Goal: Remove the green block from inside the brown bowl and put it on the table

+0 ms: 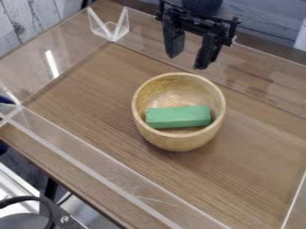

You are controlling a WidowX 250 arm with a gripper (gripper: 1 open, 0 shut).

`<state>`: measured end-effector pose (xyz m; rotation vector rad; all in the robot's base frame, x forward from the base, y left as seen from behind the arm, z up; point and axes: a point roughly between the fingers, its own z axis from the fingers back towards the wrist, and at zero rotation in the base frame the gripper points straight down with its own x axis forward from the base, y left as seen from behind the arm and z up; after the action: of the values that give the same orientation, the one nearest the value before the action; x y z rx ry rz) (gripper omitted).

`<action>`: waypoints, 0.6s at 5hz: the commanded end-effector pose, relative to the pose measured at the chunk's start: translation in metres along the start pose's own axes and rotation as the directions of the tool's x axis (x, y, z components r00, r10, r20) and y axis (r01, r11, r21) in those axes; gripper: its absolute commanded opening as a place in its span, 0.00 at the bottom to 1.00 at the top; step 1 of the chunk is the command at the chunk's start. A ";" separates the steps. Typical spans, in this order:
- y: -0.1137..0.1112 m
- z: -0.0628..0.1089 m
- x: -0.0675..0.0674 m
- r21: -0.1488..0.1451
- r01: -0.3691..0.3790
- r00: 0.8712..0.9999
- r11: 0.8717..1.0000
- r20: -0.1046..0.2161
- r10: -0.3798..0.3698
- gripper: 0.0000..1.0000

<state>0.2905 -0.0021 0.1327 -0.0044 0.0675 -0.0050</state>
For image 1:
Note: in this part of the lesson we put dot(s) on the green rectangular block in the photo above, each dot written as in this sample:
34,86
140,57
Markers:
178,117

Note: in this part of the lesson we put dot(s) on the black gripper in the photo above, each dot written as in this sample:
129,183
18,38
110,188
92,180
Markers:
200,17

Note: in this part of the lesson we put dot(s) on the black metal table leg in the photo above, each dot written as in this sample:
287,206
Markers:
52,188

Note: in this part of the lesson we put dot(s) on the clear acrylic enclosure wall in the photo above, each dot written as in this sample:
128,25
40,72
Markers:
72,80

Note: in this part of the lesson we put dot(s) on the brown wooden bowl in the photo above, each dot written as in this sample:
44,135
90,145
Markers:
173,90

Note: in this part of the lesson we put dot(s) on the grey metal bracket with screw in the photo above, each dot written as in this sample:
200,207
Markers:
62,220

